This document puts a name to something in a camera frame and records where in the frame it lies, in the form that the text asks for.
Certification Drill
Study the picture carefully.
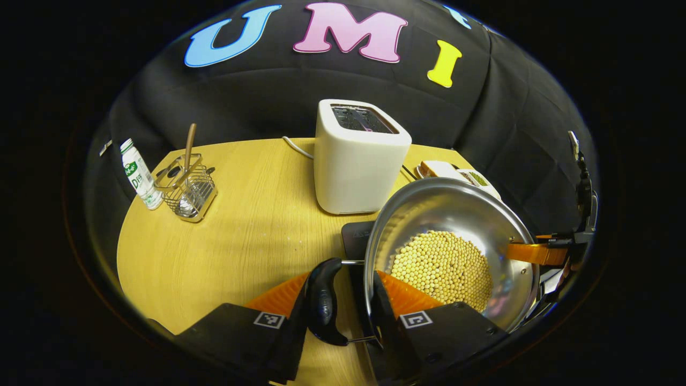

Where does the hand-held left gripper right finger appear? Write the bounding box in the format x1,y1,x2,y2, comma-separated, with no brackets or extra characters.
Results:
366,270,508,386

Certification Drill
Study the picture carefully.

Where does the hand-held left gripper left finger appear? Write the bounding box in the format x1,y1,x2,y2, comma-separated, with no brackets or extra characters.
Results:
173,271,322,384

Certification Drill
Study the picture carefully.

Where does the stainless steel pot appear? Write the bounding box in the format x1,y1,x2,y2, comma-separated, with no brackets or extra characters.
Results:
305,177,542,349

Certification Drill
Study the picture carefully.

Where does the black induction cooktop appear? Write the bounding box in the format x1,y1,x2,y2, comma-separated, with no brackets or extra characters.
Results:
341,220,378,344

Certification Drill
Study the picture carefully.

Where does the pile of soybeans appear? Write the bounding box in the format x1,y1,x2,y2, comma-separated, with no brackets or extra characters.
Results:
390,231,494,313

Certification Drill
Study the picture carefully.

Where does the white divided food tray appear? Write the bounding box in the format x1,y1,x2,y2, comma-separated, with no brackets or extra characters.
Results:
417,160,502,202

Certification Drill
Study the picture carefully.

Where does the white bottle with green label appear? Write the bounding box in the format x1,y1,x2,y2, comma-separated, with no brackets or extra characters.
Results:
120,138,164,211

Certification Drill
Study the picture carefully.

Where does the white toaster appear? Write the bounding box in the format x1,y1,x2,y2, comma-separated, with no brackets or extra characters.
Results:
314,99,412,215

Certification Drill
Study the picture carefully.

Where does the black backdrop cloth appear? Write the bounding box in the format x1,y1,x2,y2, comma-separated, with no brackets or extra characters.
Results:
83,0,598,279

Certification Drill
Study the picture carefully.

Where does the white toaster cable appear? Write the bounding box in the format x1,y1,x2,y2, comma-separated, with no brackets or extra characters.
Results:
282,136,316,160

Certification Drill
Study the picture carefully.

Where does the wooden handled utensil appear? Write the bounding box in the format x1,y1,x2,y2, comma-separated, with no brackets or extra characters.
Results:
184,123,197,172

